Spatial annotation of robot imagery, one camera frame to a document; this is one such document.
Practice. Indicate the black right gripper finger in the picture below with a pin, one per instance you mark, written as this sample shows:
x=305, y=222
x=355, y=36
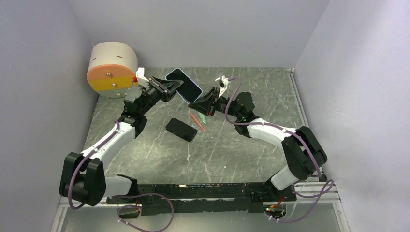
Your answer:
x=206, y=110
x=208, y=99

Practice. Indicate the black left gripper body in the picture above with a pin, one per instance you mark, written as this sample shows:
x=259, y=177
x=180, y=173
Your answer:
x=153, y=95

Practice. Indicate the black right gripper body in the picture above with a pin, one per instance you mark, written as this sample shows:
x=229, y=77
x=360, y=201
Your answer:
x=221, y=105

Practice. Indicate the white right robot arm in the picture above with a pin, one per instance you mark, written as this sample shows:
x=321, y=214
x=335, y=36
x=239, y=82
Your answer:
x=303, y=153

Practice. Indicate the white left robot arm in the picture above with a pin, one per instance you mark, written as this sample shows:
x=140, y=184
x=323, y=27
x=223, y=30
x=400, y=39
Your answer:
x=83, y=179

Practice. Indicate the black phone on table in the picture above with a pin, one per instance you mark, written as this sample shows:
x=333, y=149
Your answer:
x=181, y=129

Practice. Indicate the orange pen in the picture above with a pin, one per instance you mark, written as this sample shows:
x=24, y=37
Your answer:
x=198, y=122

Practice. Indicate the round drawer cabinet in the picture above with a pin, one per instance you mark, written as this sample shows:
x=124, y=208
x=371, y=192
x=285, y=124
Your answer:
x=111, y=69

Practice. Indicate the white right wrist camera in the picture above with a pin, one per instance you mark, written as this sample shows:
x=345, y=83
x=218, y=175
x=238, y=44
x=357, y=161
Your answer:
x=223, y=82

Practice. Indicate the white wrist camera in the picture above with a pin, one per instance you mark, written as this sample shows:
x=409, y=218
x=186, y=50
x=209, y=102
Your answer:
x=223, y=82
x=140, y=78

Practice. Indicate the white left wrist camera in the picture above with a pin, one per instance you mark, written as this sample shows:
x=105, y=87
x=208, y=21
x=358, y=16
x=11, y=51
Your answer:
x=140, y=78

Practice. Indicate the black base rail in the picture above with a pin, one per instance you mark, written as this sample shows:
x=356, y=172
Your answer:
x=195, y=198

